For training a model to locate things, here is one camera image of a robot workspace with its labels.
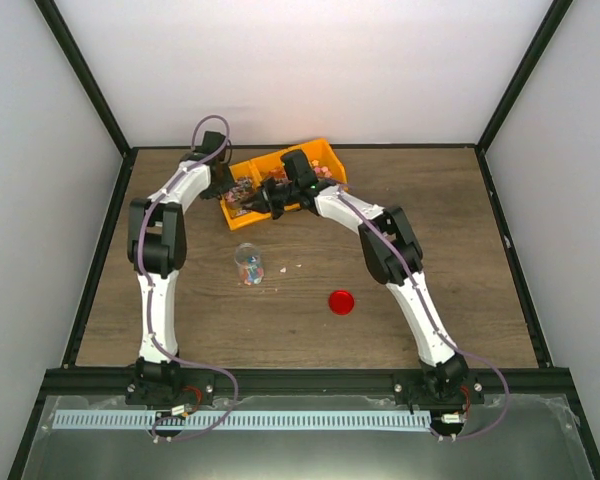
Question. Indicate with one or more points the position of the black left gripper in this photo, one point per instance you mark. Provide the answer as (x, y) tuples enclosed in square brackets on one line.
[(229, 184)]

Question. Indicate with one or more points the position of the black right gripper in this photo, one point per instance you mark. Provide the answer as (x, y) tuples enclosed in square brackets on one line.
[(267, 192)]

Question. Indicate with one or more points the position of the clear plastic jar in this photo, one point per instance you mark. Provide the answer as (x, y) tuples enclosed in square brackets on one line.
[(249, 264)]

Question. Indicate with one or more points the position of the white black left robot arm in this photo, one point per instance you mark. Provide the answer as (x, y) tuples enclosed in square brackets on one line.
[(157, 243)]

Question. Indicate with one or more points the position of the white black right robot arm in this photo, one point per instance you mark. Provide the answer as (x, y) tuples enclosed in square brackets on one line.
[(393, 257)]

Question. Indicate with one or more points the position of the red jar lid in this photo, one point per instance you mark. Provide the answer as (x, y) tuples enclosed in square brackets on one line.
[(341, 302)]

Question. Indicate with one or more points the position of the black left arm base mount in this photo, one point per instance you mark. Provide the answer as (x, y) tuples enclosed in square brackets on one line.
[(168, 384)]

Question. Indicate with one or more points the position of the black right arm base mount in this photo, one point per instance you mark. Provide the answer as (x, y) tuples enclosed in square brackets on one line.
[(414, 388)]

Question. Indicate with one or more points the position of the light blue slotted cable duct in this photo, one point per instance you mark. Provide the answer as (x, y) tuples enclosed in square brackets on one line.
[(401, 421)]

